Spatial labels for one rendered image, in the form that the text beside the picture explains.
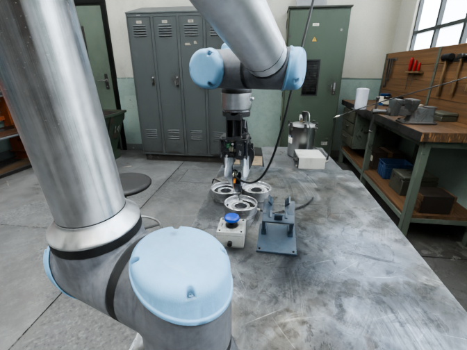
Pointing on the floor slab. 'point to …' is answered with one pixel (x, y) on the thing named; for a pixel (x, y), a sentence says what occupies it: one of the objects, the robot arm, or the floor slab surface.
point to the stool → (130, 181)
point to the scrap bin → (114, 127)
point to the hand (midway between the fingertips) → (237, 179)
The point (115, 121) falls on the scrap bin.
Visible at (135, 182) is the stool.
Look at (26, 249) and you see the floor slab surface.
